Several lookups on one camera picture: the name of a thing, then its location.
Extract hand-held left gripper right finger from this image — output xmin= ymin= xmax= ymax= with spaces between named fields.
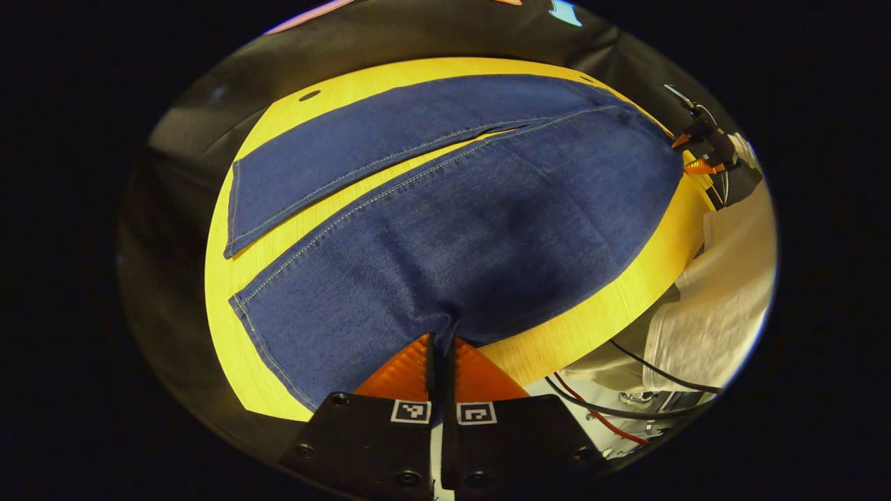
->
xmin=441 ymin=337 xmax=606 ymax=501

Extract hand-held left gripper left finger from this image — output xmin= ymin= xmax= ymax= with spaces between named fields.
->
xmin=278 ymin=333 xmax=436 ymax=501

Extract blue denim jeans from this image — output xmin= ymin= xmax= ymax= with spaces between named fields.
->
xmin=223 ymin=73 xmax=684 ymax=413

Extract black backdrop cloth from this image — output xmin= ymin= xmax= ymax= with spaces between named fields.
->
xmin=115 ymin=0 xmax=697 ymax=446

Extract black cable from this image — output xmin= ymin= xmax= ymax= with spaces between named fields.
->
xmin=609 ymin=339 xmax=725 ymax=395
xmin=543 ymin=376 xmax=697 ymax=422

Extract red cable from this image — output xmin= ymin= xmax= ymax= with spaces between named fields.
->
xmin=553 ymin=372 xmax=652 ymax=446

